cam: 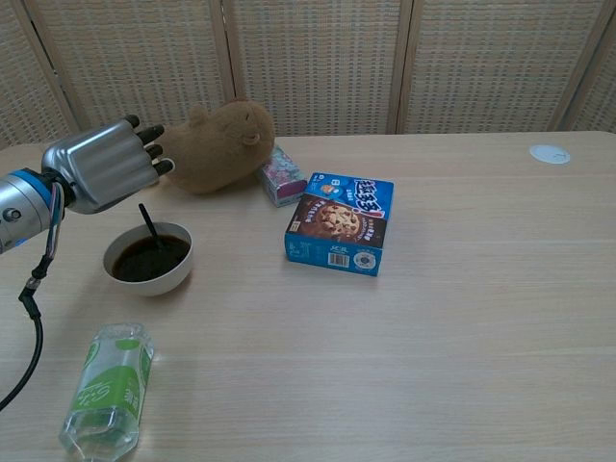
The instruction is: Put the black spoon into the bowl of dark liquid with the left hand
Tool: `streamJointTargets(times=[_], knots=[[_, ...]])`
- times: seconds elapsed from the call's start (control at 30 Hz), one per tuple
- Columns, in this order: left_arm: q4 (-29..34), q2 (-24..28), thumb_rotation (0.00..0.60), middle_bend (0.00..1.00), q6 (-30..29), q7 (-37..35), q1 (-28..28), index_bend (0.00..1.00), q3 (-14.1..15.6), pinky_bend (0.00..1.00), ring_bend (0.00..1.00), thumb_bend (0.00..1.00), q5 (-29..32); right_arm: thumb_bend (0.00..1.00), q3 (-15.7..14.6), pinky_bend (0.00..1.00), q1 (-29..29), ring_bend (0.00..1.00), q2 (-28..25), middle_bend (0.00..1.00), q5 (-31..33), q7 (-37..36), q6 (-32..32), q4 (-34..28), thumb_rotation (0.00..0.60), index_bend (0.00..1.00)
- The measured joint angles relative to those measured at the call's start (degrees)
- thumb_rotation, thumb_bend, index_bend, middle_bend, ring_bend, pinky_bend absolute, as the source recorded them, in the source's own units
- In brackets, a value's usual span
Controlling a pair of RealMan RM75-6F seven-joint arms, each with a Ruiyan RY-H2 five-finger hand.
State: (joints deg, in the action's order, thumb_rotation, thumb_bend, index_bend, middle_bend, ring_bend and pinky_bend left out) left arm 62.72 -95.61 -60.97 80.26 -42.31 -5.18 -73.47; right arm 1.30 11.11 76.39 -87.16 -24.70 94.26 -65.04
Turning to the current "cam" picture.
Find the black coffee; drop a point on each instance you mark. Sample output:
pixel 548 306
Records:
pixel 144 262

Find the black plastic spoon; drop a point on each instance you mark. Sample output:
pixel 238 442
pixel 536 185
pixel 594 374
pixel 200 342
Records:
pixel 150 226

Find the blue chocolate cookie box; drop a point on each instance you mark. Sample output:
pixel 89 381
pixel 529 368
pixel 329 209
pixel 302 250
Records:
pixel 337 221

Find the clear bottle with green label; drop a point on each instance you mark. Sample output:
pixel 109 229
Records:
pixel 108 385

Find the woven bamboo screen panel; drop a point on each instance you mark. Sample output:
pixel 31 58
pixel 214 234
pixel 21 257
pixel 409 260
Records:
pixel 491 62
pixel 599 91
pixel 19 86
pixel 135 67
pixel 317 58

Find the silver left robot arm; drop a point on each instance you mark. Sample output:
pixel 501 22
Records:
pixel 24 212

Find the brown capybara plush toy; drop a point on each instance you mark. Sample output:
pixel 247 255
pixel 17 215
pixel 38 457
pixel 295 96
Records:
pixel 216 154

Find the pink floral small box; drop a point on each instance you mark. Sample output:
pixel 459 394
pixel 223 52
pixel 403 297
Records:
pixel 284 175

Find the white ceramic bowl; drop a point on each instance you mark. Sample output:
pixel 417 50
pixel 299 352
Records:
pixel 154 284

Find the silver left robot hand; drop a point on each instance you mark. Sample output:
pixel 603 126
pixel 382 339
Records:
pixel 101 168

